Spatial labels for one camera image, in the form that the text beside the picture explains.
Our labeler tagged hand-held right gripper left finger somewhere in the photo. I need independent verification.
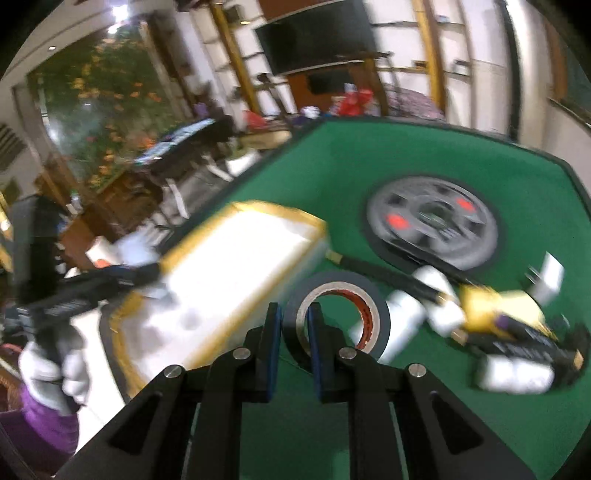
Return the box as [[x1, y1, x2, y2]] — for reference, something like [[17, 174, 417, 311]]
[[54, 302, 283, 480]]

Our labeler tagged red bag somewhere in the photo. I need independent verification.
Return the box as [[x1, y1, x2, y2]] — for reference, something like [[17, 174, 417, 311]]
[[339, 88, 375, 116]]

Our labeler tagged round grey table control panel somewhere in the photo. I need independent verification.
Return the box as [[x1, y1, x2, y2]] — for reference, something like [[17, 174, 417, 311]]
[[367, 178, 502, 271]]

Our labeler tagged flower wall painting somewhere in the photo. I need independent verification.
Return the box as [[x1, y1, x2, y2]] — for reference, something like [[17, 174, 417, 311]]
[[28, 39, 185, 185]]

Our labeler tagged black tape roll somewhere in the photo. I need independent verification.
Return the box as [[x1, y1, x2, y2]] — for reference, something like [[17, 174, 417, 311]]
[[283, 271, 392, 370]]

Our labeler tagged white power adapter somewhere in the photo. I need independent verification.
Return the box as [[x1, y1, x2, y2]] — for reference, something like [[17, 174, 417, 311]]
[[526, 251, 566, 305]]

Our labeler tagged black television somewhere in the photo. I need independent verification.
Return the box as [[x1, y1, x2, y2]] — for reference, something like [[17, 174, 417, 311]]
[[254, 0, 379, 77]]

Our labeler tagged black rod with brass tip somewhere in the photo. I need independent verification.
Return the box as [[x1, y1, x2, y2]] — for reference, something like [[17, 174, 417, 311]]
[[325, 250, 462, 303]]

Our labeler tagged purple floral cloth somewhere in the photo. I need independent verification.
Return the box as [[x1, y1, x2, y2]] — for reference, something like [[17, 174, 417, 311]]
[[385, 85, 446, 121]]

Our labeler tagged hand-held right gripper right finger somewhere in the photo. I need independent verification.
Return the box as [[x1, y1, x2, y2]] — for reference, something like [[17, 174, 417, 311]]
[[307, 302, 536, 480]]

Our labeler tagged black vertical pipe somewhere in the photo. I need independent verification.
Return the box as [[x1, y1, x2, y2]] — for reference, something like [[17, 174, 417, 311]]
[[501, 0, 532, 139]]

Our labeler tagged person's left hand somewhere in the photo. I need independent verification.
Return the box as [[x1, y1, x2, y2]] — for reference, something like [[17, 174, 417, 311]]
[[19, 322, 89, 411]]

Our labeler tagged dark wooden chair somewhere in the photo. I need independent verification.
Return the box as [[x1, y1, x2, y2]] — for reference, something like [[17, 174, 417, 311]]
[[332, 51, 393, 116], [256, 73, 289, 116]]

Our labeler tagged white yellow-edged storage box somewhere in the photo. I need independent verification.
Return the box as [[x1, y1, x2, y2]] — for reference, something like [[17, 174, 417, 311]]
[[108, 200, 329, 400]]

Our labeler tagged white blurred object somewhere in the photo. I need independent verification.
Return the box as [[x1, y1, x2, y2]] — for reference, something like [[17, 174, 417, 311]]
[[85, 231, 158, 268]]

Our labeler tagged wooden wall shelf unit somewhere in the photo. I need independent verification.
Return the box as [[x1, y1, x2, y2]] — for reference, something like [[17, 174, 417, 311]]
[[175, 0, 476, 130]]

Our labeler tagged black keyboard instrument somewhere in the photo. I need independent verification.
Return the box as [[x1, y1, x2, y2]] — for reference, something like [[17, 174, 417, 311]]
[[134, 117, 220, 178]]

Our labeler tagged white cylinder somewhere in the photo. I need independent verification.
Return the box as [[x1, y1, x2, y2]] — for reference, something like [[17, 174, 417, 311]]
[[413, 267, 467, 335], [348, 291, 423, 363], [473, 355, 555, 395]]

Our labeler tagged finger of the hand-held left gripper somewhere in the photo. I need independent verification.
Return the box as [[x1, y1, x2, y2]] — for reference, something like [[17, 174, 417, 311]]
[[95, 262, 161, 303]]

